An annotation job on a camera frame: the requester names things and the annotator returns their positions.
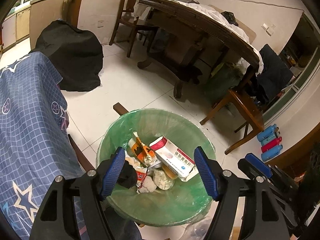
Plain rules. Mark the clear plastic bag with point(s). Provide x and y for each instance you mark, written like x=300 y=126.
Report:
x=162 y=180

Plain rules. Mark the kitchen base cabinets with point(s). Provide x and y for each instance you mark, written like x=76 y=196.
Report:
x=29 y=22

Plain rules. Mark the wooden chair by wall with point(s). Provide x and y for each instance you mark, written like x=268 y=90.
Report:
x=137 y=26

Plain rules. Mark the black cloth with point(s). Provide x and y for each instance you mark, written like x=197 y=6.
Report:
x=128 y=176

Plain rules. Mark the blue and red bottles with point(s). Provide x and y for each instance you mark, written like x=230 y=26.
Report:
x=271 y=142

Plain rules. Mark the wooden chair near bin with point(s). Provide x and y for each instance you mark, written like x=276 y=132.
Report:
x=243 y=105

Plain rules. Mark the orange white wrapper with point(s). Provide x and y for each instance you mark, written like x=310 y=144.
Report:
x=141 y=151

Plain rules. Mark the black bag on floor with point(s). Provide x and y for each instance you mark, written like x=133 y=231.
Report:
x=76 y=54

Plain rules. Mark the blue star-pattern tablecloth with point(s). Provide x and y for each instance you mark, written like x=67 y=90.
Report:
x=34 y=144

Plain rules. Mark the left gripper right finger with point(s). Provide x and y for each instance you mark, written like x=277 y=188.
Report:
x=262 y=218

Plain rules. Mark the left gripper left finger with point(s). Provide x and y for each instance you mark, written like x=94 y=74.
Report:
x=56 y=217

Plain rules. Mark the white red medicine box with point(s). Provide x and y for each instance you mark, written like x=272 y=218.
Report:
x=174 y=158

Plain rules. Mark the red white snack wrapper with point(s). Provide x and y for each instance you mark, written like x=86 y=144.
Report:
x=141 y=175

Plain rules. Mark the dark wooden dining table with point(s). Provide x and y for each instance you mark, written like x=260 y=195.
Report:
x=182 y=51

